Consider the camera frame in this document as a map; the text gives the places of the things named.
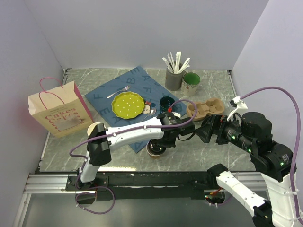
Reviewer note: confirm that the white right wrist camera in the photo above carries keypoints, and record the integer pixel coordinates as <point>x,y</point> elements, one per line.
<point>239,107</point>

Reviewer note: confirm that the yellow dotted plate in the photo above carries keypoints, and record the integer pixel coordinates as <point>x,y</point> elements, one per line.
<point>127,105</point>

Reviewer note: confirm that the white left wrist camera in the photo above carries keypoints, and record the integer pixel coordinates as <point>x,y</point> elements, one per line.
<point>176,114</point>

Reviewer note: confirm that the white wrapped straws bundle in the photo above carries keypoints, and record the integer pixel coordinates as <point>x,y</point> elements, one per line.
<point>174,64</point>

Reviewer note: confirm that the brown pulp cup carrier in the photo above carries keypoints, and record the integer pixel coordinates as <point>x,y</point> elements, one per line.
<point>208,108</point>

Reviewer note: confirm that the black plastic cup lid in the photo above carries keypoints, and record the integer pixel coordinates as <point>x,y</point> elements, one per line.
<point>153,145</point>

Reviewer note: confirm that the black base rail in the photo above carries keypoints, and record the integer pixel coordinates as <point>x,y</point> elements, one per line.
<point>146,185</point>

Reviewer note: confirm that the grey straw holder cup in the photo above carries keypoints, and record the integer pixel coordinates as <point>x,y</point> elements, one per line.
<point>173,81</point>

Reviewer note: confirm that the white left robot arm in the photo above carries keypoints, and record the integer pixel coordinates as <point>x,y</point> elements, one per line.
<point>161,133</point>

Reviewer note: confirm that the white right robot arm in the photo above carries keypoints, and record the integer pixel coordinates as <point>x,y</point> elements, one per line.
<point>252,133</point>

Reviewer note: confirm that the silver fork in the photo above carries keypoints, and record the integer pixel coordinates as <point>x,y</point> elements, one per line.
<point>122,90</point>

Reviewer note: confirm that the silver cartoon handle spoon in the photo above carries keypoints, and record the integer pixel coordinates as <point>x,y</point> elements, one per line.
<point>151,113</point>

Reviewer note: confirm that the kraft paper cakes bag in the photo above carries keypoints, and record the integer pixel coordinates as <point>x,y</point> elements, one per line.
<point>61,110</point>

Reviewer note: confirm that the stack of paper cups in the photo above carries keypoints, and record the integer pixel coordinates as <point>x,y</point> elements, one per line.
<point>91,128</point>

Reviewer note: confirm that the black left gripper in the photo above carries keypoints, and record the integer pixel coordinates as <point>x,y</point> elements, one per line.
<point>170,144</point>

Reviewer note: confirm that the dark green mug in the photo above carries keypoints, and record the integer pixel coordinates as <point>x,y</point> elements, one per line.
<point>165,102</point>

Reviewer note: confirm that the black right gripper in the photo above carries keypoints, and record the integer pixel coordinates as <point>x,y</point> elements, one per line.
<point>215,123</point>

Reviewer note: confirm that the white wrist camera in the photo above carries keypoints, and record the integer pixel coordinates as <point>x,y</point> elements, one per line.
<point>239,107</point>
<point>176,114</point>

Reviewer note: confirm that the green inside ceramic mug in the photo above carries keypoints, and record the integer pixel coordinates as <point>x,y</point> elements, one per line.
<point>190,84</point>

